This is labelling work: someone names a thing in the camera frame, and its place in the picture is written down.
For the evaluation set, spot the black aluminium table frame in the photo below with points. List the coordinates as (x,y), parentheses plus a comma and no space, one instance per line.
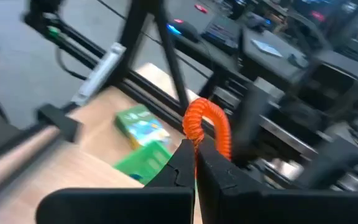
(154,99)

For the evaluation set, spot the green plastic basket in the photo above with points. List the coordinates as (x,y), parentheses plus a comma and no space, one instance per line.
(145,161)

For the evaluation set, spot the green yellow cardboard box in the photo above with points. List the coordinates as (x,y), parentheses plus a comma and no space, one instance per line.
(138,124)

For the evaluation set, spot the black computer mouse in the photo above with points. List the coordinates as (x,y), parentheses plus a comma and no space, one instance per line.
(185,31)

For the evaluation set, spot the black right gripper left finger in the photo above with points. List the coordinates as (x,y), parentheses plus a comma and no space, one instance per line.
(179,174)

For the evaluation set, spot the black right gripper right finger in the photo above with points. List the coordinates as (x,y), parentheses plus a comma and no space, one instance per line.
(219,177)

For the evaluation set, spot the black desk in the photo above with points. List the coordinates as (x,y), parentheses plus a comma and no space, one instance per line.
(269,62)

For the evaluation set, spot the orange coil wristband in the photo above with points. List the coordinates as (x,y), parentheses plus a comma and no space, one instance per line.
(216,115)

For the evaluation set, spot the black keyboard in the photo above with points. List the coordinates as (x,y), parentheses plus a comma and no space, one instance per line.
(222,34)

